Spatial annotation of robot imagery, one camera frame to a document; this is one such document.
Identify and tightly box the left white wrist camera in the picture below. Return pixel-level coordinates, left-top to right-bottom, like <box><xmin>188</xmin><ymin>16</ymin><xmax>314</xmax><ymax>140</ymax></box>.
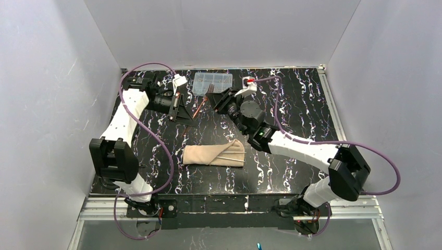
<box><xmin>172</xmin><ymin>74</ymin><xmax>188</xmax><ymax>92</ymax></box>

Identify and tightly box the clear plastic screw box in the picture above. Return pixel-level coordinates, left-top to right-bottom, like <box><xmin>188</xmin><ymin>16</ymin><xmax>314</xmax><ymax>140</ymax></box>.
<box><xmin>192</xmin><ymin>72</ymin><xmax>233</xmax><ymax>96</ymax></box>

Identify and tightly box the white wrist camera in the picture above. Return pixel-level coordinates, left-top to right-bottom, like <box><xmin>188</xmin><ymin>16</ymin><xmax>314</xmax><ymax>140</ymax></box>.
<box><xmin>235</xmin><ymin>77</ymin><xmax>257</xmax><ymax>97</ymax></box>
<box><xmin>172</xmin><ymin>74</ymin><xmax>188</xmax><ymax>92</ymax></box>

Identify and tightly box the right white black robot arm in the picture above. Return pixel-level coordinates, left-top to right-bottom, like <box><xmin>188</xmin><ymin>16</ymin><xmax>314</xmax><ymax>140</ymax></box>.
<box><xmin>205</xmin><ymin>88</ymin><xmax>371</xmax><ymax>211</ymax></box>

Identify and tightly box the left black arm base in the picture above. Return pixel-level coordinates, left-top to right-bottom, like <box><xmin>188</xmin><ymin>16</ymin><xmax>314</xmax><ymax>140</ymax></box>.
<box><xmin>124</xmin><ymin>199</ymin><xmax>178</xmax><ymax>218</ymax></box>

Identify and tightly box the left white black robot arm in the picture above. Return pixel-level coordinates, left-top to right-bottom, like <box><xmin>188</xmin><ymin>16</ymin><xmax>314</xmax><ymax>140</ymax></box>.
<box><xmin>89</xmin><ymin>74</ymin><xmax>195</xmax><ymax>203</ymax></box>

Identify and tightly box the beige cloth napkin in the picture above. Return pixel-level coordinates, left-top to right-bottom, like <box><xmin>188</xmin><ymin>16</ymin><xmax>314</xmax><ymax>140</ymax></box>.
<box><xmin>182</xmin><ymin>139</ymin><xmax>245</xmax><ymax>168</ymax></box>

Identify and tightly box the aluminium frame rail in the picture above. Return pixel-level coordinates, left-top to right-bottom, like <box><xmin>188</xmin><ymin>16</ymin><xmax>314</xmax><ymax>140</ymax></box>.
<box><xmin>78</xmin><ymin>196</ymin><xmax>384</xmax><ymax>221</ymax></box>

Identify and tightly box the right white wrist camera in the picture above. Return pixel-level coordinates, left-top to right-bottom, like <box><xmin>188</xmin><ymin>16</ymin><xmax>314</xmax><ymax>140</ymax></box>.
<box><xmin>235</xmin><ymin>77</ymin><xmax>257</xmax><ymax>97</ymax></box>

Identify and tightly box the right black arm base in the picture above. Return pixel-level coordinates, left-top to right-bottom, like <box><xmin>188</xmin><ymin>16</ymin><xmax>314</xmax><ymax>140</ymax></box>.
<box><xmin>271</xmin><ymin>197</ymin><xmax>329</xmax><ymax>220</ymax></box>

